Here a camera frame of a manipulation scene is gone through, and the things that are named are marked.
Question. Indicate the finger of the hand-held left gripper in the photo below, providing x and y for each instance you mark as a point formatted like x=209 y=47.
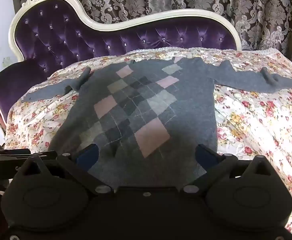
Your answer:
x=13 y=153

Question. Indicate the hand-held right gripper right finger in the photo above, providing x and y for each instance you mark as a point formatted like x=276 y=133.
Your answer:
x=206 y=157

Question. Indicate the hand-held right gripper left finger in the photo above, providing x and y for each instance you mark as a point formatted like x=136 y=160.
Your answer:
x=88 y=157

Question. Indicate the grey argyle sweater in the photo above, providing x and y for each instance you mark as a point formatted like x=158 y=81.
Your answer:
x=136 y=105

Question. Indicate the floral blanket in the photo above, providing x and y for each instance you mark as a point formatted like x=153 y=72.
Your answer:
x=261 y=130

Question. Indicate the purple tufted sofa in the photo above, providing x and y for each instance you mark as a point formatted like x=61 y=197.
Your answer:
x=61 y=37

